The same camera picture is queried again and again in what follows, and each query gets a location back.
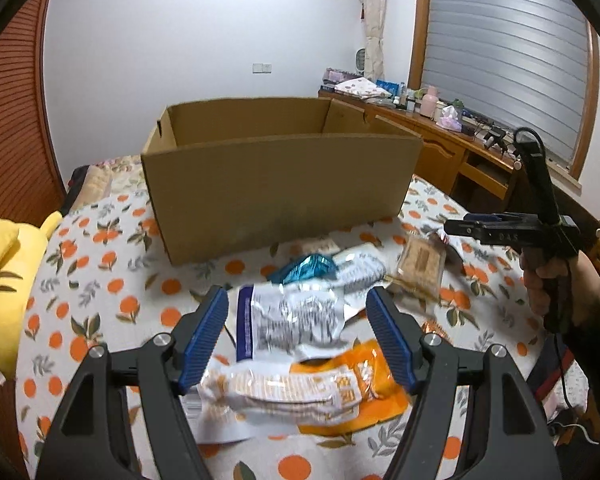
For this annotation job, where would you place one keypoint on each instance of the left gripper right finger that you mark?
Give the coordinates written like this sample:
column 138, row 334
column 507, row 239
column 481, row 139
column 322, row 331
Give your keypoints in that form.
column 505, row 435

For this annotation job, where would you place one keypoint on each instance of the floral curtain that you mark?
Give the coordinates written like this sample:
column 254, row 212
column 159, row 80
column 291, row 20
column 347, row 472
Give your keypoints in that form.
column 374, row 26

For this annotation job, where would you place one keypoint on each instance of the pink tissue pack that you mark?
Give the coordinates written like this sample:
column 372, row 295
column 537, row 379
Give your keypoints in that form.
column 450, row 119

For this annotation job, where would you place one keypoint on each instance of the copper foil snack bar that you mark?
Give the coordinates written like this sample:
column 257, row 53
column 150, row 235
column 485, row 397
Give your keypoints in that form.
column 433, row 327

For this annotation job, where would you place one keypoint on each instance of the orange chicken feet packet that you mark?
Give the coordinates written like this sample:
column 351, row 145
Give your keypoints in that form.
column 248, row 399

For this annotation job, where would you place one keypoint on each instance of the white printed snack packet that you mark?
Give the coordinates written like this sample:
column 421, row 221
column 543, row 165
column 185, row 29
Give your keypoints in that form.
column 359, row 269

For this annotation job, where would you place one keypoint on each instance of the pink bottle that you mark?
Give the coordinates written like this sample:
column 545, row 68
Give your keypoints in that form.
column 429, row 102

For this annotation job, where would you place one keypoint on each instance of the clear wrapped cake bar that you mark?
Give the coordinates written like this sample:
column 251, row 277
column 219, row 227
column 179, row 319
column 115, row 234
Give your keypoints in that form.
column 420, row 267

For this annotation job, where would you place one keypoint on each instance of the blue foil candy wrapper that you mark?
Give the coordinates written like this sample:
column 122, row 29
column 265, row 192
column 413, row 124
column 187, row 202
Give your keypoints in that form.
column 303, row 269

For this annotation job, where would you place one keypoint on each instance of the window roller blind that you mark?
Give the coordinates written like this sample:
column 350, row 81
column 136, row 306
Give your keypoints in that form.
column 517, row 62

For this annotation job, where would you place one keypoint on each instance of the silver foil snack pouch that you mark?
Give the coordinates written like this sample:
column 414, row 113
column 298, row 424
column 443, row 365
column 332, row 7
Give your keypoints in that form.
column 289, row 323

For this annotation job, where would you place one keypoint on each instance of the right hand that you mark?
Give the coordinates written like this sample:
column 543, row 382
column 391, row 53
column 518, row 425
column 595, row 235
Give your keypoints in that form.
column 574, row 281

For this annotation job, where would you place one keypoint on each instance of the wooden louvered wardrobe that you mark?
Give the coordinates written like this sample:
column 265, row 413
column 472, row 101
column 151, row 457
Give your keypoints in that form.
column 30, row 182

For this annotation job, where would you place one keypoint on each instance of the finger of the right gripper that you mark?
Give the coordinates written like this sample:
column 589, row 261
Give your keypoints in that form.
column 492, row 233
column 505, row 217

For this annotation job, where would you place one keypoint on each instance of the folded floral cloth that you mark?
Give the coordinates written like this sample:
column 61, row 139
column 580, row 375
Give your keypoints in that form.
column 362, row 88

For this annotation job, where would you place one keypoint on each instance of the orange print tablecloth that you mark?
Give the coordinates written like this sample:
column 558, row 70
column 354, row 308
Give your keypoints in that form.
column 105, row 278

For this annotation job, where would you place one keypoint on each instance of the wooden sideboard cabinet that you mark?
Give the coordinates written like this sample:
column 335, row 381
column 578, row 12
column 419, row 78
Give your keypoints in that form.
column 478, row 179

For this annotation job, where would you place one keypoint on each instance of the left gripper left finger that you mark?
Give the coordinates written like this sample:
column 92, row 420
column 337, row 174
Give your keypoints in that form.
column 90, row 436

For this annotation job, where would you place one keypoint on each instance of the wall switch plate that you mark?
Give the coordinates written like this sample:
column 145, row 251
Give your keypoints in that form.
column 261, row 68

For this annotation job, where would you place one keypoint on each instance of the cardboard box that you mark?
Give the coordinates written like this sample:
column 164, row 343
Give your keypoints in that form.
column 230, row 175

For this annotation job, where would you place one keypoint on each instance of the yellow plush toy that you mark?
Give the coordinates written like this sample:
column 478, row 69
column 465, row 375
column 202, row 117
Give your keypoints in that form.
column 22, row 247

